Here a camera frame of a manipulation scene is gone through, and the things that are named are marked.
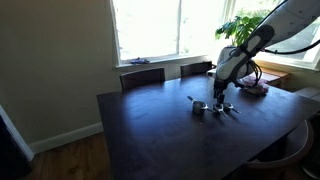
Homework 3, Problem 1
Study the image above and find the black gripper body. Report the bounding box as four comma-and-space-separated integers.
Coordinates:
213, 80, 231, 97

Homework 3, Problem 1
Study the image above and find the blue object on sill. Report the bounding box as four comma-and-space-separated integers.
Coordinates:
129, 57, 151, 65

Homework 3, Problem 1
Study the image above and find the dark wooden round-back chair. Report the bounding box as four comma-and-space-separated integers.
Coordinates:
244, 119, 316, 180

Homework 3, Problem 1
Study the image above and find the grey seat cushion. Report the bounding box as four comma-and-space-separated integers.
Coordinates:
293, 86, 320, 103

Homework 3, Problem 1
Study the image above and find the dark wooden straight-back chair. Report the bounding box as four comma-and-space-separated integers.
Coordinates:
179, 60, 214, 79
119, 67, 167, 91

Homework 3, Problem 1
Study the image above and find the largest steel measuring cup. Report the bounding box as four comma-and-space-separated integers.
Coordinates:
186, 95, 207, 116

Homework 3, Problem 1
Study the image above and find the half-cup steel measuring cup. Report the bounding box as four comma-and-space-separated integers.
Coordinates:
193, 100, 215, 112

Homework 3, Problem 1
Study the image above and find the green leafy houseplant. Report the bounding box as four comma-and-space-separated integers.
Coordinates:
214, 9, 268, 48

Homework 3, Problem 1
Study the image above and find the light wooden bench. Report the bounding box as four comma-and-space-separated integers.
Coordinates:
253, 64, 292, 88

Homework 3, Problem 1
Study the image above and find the white framed side window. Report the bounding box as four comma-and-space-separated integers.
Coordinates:
229, 0, 320, 72

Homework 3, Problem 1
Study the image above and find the clear plastic food bag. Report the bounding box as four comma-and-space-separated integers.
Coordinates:
241, 74, 270, 96

